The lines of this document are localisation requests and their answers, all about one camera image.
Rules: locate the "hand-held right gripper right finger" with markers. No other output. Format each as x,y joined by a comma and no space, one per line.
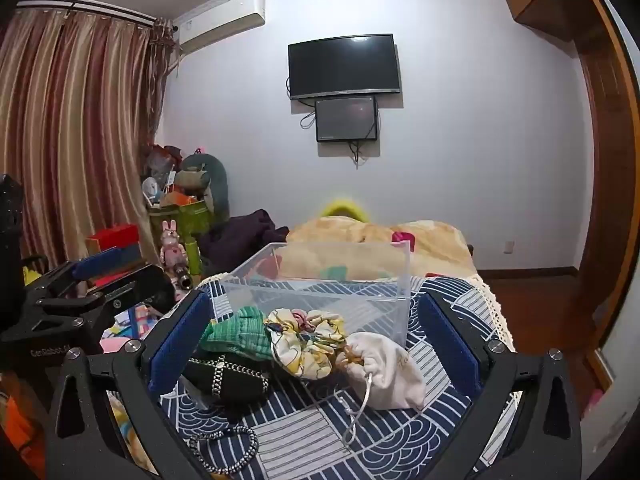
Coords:
448,342

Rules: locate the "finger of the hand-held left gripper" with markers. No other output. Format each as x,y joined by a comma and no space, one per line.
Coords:
107,261
145,285

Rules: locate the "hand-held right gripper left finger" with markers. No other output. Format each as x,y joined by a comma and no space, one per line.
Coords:
176,347

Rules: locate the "green knitted cloth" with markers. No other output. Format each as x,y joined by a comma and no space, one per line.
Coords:
239,335

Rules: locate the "yellow floral fabric pouch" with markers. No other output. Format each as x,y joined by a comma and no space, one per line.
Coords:
302,356

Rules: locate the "clear plastic storage box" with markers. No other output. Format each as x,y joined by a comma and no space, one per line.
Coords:
320,305

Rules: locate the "red box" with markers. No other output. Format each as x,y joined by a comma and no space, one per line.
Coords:
112,237

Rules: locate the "colourful printed mat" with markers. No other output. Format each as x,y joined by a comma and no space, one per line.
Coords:
131,327

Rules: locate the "pink rabbit toy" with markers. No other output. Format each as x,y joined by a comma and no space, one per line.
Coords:
172,245

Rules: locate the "white crochet bed cover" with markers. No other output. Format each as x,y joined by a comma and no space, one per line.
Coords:
495,305

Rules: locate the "orange cloth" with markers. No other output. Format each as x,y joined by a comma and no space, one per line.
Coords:
15,425

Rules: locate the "pile of toys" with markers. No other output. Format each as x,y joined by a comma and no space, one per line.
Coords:
161,175

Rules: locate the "dark purple cloth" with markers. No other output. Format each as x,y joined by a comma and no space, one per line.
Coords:
240,240

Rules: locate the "small pink object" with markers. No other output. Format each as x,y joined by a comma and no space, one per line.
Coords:
402,239

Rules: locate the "green dinosaur plush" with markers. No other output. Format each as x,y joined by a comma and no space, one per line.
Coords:
210,175

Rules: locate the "striped brown curtain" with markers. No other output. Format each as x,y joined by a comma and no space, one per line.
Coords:
80,135

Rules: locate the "blue patterned blanket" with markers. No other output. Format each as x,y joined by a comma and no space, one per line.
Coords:
310,427

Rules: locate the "yellow-green rounded object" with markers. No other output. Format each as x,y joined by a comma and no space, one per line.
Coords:
345,209

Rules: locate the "curtain rod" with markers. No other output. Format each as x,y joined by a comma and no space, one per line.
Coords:
90,10

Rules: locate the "white air conditioner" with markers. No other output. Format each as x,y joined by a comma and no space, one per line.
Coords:
220,30

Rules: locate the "white wall socket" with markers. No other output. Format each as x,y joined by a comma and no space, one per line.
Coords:
508,246

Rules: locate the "small black wall monitor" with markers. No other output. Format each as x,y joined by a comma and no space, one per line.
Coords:
346,118

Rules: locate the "large black wall television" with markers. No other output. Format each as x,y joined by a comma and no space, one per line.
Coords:
344,66

